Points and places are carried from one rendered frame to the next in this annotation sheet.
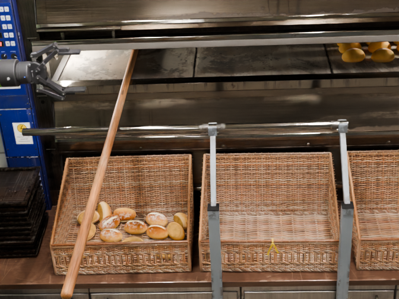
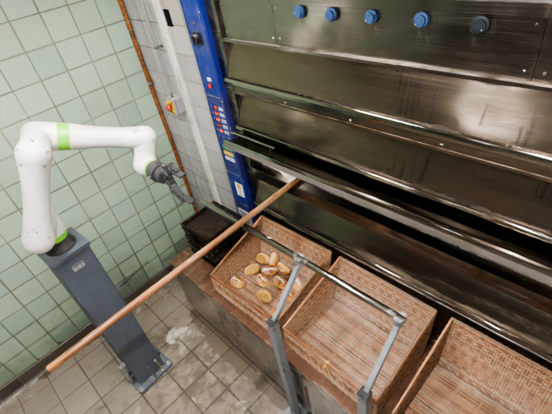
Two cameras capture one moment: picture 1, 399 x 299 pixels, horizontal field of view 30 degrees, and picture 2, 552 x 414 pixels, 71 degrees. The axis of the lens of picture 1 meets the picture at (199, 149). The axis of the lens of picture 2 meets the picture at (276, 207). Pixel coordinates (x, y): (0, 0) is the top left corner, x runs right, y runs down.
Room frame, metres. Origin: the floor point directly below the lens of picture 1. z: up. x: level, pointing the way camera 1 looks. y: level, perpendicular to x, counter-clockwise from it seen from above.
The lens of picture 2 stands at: (1.62, -0.87, 2.39)
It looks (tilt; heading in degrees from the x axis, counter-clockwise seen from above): 39 degrees down; 47
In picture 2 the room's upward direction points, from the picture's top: 11 degrees counter-clockwise
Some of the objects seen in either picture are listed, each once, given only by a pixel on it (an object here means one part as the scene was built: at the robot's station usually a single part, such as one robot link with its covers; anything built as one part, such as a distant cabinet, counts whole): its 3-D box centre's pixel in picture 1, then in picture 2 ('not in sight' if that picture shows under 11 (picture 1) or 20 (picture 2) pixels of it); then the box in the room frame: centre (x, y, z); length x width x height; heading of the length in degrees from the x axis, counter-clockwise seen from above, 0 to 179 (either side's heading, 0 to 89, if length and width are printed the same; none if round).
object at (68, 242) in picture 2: not in sight; (53, 236); (1.85, 1.04, 1.23); 0.26 x 0.15 x 0.06; 90
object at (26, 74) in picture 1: (32, 72); (166, 177); (2.30, 0.54, 1.49); 0.09 x 0.07 x 0.08; 86
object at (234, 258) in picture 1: (268, 209); (356, 328); (2.54, -0.27, 0.72); 0.56 x 0.49 x 0.28; 85
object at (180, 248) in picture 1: (125, 212); (270, 272); (2.58, 0.32, 0.72); 0.56 x 0.49 x 0.28; 87
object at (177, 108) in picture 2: not in sight; (174, 104); (2.86, 1.22, 1.46); 0.10 x 0.07 x 0.10; 86
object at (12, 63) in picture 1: (11, 72); (158, 171); (2.31, 0.61, 1.49); 0.12 x 0.06 x 0.09; 176
